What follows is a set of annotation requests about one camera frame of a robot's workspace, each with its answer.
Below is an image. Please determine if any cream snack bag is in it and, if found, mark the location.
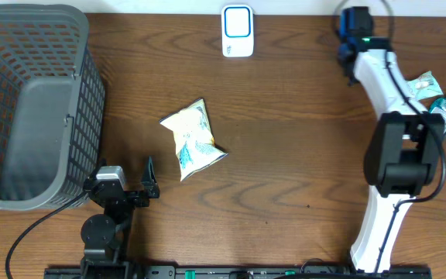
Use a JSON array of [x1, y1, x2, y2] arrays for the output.
[[160, 98, 228, 181]]

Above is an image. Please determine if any teal wet wipes packet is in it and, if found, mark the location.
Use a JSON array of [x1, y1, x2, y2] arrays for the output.
[[407, 71, 443, 101]]

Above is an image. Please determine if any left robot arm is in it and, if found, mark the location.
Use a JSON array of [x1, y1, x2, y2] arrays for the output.
[[81, 157, 160, 278]]

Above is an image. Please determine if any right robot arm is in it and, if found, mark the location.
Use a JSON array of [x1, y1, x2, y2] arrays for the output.
[[332, 3, 446, 278]]

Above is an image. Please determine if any white barcode scanner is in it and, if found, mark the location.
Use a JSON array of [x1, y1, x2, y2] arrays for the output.
[[221, 4, 254, 58]]

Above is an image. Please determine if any grey plastic mesh basket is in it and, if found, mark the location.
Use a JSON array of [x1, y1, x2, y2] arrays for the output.
[[0, 4, 105, 211]]

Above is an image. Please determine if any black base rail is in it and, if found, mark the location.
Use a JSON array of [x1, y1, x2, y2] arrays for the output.
[[43, 264, 432, 279]]

